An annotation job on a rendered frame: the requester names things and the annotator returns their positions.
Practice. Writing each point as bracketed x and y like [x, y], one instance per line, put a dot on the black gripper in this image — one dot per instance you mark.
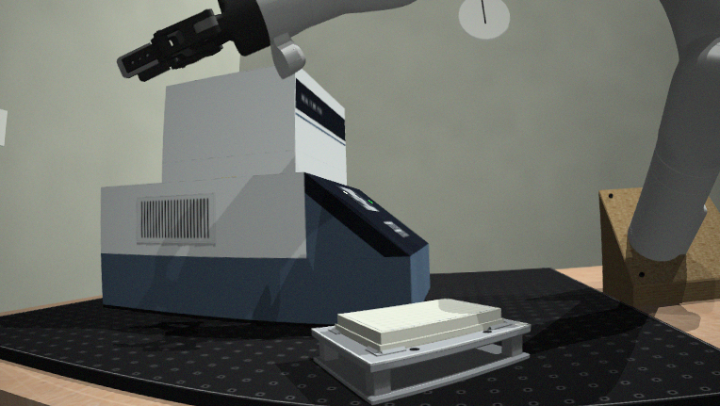
[240, 21]

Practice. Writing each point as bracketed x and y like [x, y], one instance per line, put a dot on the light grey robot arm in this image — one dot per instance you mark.
[686, 159]

